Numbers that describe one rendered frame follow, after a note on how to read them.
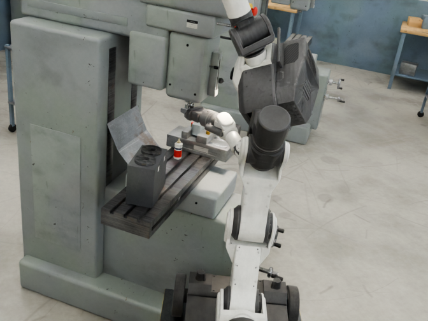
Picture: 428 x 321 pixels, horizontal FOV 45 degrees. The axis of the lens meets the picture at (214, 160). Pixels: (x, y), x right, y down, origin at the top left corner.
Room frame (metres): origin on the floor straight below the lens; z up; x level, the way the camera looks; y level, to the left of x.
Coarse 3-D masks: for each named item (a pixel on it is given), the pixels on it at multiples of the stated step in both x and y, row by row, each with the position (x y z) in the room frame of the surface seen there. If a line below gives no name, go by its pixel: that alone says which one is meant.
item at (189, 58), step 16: (176, 32) 2.35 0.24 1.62; (176, 48) 2.34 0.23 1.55; (192, 48) 2.31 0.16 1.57; (208, 48) 2.32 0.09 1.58; (176, 64) 2.33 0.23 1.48; (192, 64) 2.31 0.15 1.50; (208, 64) 2.35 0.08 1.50; (176, 80) 2.33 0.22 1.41; (192, 80) 2.31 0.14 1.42; (208, 80) 2.37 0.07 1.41; (176, 96) 2.33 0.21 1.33; (192, 96) 2.31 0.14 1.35
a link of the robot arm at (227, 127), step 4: (224, 112) 2.28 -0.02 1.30; (220, 116) 2.26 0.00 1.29; (224, 116) 2.25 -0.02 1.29; (228, 116) 2.25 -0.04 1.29; (220, 120) 2.22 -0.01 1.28; (224, 120) 2.22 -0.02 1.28; (228, 120) 2.22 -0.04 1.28; (232, 120) 2.22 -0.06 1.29; (220, 124) 2.20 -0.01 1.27; (224, 124) 2.19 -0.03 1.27; (228, 124) 2.19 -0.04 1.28; (232, 124) 2.20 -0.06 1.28; (224, 128) 2.18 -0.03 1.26; (228, 128) 2.18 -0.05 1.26; (232, 128) 2.19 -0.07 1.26; (236, 128) 2.20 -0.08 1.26; (224, 132) 2.17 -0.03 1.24; (228, 132) 2.17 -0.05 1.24; (224, 136) 2.18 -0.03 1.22
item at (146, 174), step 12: (144, 156) 1.99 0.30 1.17; (156, 156) 2.03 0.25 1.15; (132, 168) 1.91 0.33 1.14; (144, 168) 1.91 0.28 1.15; (156, 168) 1.92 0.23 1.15; (132, 180) 1.91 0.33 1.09; (144, 180) 1.90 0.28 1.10; (156, 180) 1.94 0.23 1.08; (132, 192) 1.91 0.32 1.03; (144, 192) 1.90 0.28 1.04; (156, 192) 1.95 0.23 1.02; (132, 204) 1.91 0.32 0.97; (144, 204) 1.90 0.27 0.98
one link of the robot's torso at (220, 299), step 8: (216, 304) 1.71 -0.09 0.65; (264, 304) 1.65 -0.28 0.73; (216, 312) 1.65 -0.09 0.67; (224, 312) 1.58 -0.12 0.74; (232, 312) 1.58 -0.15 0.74; (240, 312) 1.58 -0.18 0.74; (248, 312) 1.59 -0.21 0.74; (264, 312) 1.61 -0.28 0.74; (216, 320) 1.59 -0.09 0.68; (224, 320) 1.56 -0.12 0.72; (256, 320) 1.56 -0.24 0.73; (264, 320) 1.57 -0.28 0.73
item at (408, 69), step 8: (272, 8) 8.08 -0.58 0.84; (280, 8) 8.04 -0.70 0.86; (288, 8) 8.03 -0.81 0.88; (424, 16) 7.80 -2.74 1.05; (408, 24) 7.84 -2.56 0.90; (416, 24) 7.83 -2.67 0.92; (424, 24) 7.75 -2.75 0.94; (288, 32) 8.01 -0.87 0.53; (296, 32) 8.63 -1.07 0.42; (408, 32) 7.49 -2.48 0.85; (416, 32) 7.46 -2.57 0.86; (424, 32) 7.45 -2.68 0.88; (400, 40) 8.16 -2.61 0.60; (400, 48) 7.53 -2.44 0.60; (408, 64) 7.56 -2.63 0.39; (416, 64) 7.56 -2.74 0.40; (392, 72) 7.53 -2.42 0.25; (400, 72) 7.59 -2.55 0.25; (408, 72) 7.54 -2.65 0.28; (416, 72) 7.80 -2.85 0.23; (424, 72) 7.87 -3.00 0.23; (392, 80) 7.53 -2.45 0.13; (424, 80) 7.42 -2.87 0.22
